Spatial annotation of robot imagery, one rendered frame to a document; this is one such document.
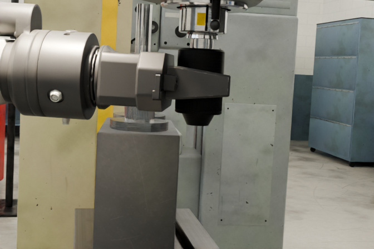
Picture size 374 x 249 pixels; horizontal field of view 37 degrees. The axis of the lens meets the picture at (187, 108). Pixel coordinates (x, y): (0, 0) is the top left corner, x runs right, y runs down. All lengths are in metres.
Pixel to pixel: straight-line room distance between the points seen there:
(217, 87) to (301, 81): 9.82
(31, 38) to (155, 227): 0.38
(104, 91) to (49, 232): 1.87
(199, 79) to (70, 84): 0.12
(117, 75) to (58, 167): 1.79
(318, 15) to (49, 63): 10.02
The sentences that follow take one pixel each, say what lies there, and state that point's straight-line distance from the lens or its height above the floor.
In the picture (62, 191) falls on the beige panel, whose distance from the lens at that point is 2.33.
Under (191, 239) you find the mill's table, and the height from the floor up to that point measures 0.96.
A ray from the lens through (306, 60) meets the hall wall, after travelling 10.38.
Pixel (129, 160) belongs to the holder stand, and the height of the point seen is 1.11.
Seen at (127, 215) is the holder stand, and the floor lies 1.03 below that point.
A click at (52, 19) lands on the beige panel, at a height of 1.40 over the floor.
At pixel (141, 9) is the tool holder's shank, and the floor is 1.33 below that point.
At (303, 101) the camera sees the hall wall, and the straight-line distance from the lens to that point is 10.38.
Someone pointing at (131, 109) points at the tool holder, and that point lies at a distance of 0.85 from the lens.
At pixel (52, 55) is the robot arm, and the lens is 0.54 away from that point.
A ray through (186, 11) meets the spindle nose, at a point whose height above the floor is 1.30.
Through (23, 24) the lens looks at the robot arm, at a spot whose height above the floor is 1.28.
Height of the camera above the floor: 1.25
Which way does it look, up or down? 4 degrees down
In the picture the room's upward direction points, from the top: 3 degrees clockwise
